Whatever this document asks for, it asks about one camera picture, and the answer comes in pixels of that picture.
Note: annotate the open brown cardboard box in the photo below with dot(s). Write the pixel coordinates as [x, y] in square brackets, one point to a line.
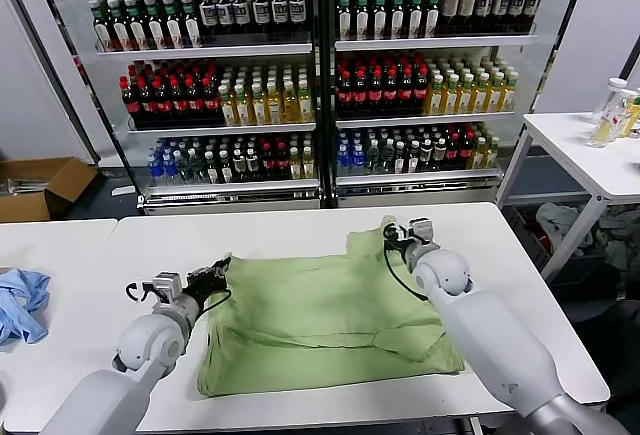
[65, 182]

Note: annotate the black mesh laundry basket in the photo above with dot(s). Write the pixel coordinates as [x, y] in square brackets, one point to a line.
[525, 243]

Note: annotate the silver metal rods bundle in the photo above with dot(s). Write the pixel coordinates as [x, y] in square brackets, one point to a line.
[25, 186]

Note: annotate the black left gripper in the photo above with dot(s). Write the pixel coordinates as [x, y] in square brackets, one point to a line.
[205, 285]

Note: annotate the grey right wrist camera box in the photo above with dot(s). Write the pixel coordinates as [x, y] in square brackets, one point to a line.
[422, 231]

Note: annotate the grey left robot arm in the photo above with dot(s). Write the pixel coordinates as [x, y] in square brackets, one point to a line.
[145, 345]

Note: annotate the teal grey crumpled garment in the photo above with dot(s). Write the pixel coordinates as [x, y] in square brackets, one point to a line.
[620, 248]

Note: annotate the crumpled light blue cloth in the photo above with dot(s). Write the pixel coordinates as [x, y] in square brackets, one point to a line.
[25, 324]

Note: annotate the blue label dark drink bottle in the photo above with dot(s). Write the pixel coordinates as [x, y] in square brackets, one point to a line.
[261, 12]
[225, 14]
[280, 11]
[208, 15]
[531, 3]
[515, 4]
[482, 5]
[499, 4]
[242, 13]
[297, 10]

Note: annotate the beige label dark drink bottle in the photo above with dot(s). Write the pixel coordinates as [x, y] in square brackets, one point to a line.
[466, 4]
[448, 5]

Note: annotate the clear bottle white cap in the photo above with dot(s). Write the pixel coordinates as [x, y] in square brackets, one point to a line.
[603, 128]

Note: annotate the yellow drink bottle green cap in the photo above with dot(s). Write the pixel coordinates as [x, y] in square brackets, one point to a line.
[636, 111]

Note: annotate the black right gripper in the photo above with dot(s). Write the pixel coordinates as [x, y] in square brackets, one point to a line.
[404, 242]

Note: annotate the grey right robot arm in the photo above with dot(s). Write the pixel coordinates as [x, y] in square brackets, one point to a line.
[475, 325]

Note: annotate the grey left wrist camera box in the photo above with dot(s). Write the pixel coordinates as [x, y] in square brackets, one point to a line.
[169, 285]

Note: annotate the white paper scrap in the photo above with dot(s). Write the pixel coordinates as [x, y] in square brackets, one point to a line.
[123, 191]

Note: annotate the glass door drink shelf cabinet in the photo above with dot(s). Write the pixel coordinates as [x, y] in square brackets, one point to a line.
[415, 188]
[225, 198]

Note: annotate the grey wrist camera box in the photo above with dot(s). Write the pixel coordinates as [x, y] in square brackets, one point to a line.
[422, 231]
[169, 285]

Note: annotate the red cap cola bottle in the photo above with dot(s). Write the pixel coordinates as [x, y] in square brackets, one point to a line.
[420, 91]
[405, 92]
[360, 93]
[194, 101]
[390, 92]
[210, 100]
[145, 102]
[161, 101]
[130, 102]
[345, 93]
[177, 101]
[375, 93]

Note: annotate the grey white crumpled garment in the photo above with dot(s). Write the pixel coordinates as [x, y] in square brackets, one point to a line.
[560, 218]

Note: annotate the green neck dark tea bottle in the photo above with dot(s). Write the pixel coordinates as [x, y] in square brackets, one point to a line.
[361, 20]
[191, 28]
[343, 20]
[137, 32]
[173, 29]
[155, 30]
[378, 20]
[431, 18]
[396, 19]
[119, 33]
[102, 33]
[414, 19]

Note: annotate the white side table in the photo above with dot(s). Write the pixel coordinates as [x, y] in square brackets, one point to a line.
[565, 148]

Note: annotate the light green polo shirt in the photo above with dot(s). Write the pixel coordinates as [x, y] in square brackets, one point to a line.
[310, 315]

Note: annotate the yellow tea bottle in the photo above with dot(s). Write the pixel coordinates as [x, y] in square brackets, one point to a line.
[228, 110]
[450, 99]
[434, 100]
[274, 108]
[290, 107]
[305, 107]
[508, 96]
[259, 109]
[465, 99]
[480, 98]
[243, 110]
[495, 97]

